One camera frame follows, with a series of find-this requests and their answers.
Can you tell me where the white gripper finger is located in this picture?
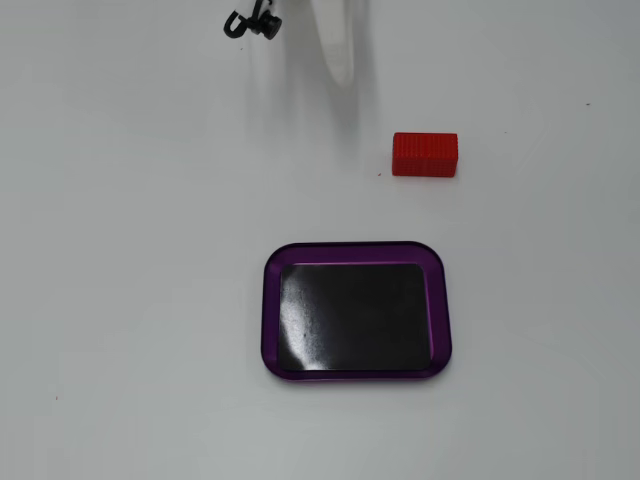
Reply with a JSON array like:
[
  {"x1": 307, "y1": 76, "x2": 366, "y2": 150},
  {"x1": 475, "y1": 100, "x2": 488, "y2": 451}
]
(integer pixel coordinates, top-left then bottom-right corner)
[{"x1": 309, "y1": 0, "x2": 358, "y2": 88}]

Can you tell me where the red textured cube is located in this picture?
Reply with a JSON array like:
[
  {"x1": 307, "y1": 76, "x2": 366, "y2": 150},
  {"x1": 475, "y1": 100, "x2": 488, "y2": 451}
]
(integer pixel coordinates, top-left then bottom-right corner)
[{"x1": 391, "y1": 131, "x2": 460, "y2": 178}]

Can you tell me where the purple tray with black base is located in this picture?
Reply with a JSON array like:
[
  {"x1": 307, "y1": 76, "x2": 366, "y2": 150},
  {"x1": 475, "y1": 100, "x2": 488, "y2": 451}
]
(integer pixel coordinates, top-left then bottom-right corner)
[{"x1": 260, "y1": 241, "x2": 453, "y2": 382}]

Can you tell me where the black cable with clip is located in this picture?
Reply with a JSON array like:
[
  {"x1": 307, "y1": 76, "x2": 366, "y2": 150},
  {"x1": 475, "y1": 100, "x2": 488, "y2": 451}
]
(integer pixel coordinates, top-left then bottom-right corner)
[{"x1": 222, "y1": 0, "x2": 284, "y2": 42}]

